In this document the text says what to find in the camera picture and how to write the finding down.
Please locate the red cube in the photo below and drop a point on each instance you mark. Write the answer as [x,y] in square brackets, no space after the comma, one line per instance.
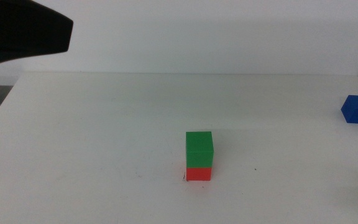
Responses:
[198,174]

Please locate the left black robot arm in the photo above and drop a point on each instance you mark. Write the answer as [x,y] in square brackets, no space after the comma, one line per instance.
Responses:
[17,29]

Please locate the green cube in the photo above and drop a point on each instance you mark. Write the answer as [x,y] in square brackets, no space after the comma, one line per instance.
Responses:
[199,149]

